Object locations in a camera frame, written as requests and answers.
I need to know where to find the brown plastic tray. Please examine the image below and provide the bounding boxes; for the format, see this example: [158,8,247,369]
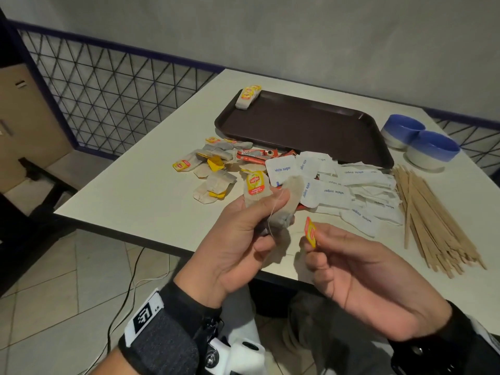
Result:
[214,89,394,170]

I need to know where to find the pile of white sugar packets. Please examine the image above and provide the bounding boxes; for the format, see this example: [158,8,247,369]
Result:
[265,151,405,238]

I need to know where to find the person's left hand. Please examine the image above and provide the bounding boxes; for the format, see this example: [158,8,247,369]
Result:
[173,187,292,309]

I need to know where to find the person's right hand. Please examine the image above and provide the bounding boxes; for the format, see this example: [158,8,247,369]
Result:
[299,222,453,342]

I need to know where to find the pile of tea bags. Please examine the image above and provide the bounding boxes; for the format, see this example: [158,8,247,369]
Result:
[172,136,270,205]

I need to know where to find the purple metal mesh railing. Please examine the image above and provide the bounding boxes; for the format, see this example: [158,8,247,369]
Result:
[7,20,500,176]

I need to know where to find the person's grey trousers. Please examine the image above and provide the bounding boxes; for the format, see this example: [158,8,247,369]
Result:
[218,284,395,375]

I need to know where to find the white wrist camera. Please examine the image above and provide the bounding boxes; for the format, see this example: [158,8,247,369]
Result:
[205,337,266,375]

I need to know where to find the person's left forearm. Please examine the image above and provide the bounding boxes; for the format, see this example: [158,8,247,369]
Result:
[89,346,140,375]

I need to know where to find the black metal table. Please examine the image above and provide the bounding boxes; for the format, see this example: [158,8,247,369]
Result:
[0,158,79,297]

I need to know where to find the black wristband white markers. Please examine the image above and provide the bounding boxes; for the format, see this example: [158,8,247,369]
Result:
[118,281,222,375]
[390,300,500,375]

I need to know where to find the white cable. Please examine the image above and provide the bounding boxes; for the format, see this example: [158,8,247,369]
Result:
[113,253,172,332]

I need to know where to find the bundle of wooden stir sticks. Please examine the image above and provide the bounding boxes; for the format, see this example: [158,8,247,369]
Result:
[392,164,487,280]

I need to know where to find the red Nescafe coffee sachets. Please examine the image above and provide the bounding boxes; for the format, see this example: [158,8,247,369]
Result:
[235,148,309,211]

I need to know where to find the dark cabinet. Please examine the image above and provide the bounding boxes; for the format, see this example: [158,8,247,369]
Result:
[0,7,20,69]

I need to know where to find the black cable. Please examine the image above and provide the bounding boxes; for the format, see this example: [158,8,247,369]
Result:
[80,247,146,375]

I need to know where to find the blue and white bowl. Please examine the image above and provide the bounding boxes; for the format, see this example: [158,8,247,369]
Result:
[406,130,461,171]
[381,114,427,150]

